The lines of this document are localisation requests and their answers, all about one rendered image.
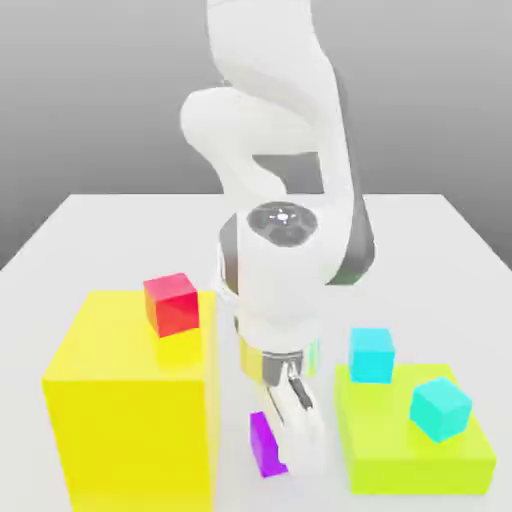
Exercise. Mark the small purple cube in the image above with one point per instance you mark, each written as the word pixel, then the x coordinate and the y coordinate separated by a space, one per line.
pixel 262 444

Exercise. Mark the small cyan cube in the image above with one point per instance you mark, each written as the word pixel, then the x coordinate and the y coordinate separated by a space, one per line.
pixel 371 356

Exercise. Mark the large yellow box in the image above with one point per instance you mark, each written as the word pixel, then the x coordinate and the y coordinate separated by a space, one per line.
pixel 128 420

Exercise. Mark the large lime box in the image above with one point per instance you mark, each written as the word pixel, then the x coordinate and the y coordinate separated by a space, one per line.
pixel 400 460

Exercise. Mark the small turquoise cube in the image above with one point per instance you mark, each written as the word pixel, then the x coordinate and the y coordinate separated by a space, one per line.
pixel 440 410

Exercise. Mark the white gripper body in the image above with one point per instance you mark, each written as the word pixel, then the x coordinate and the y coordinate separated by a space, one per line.
pixel 304 436

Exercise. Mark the small red cube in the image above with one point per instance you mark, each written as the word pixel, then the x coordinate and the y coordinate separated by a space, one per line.
pixel 174 308

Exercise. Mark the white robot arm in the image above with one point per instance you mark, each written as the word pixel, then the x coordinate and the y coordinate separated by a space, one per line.
pixel 276 272

